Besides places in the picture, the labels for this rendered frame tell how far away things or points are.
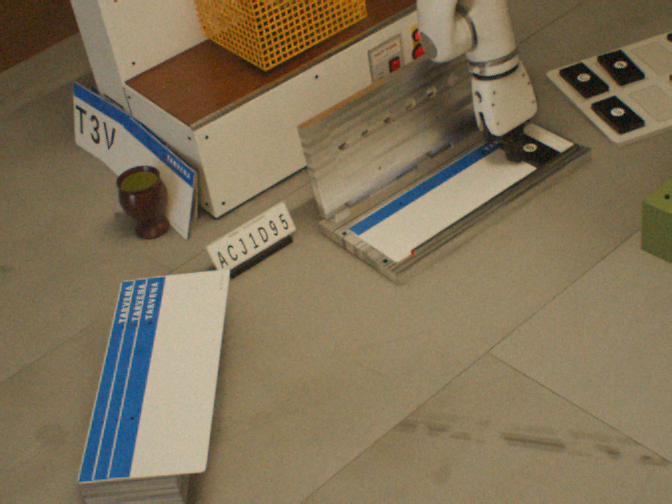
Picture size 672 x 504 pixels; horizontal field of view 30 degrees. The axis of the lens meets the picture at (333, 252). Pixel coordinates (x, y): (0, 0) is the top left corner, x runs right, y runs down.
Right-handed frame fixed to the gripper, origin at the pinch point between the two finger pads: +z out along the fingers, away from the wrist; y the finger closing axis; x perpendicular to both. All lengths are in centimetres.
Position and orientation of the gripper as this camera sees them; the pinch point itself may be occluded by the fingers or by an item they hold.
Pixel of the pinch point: (514, 149)
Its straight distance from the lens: 218.9
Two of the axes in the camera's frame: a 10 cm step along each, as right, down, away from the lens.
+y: 7.7, -4.9, 4.1
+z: 2.7, 8.3, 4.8
